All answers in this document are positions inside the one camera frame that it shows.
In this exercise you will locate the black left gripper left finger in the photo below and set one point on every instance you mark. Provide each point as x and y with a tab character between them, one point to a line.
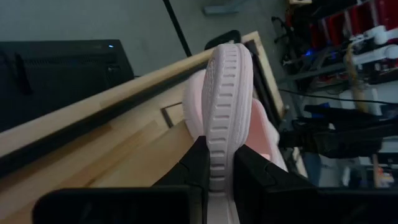
192	168

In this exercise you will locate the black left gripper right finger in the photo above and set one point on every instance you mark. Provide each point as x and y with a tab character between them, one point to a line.
255	177

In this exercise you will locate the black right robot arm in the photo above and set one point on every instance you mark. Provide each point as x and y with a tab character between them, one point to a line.
342	141

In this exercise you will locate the black equipment box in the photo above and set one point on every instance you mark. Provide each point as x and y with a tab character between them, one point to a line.
62	77

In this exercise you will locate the white robot machine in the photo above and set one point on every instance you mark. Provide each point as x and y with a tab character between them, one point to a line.
379	37

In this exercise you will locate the rack of red bins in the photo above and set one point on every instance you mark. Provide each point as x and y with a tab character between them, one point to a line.
360	15

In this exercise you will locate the black aluminium rig frame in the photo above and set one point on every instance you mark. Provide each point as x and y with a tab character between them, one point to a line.
93	119

